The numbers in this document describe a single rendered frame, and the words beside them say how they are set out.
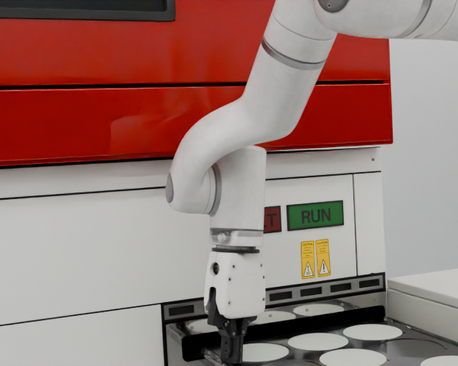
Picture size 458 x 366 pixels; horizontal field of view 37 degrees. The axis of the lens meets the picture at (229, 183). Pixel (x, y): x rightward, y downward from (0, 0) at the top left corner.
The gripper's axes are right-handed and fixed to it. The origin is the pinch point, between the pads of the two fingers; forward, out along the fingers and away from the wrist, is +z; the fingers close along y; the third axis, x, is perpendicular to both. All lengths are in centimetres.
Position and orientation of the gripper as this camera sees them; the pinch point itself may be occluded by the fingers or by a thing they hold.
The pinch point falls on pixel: (231, 348)
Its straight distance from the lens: 109.0
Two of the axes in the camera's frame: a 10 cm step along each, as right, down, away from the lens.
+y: 6.5, 0.7, 7.6
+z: -0.4, 10.0, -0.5
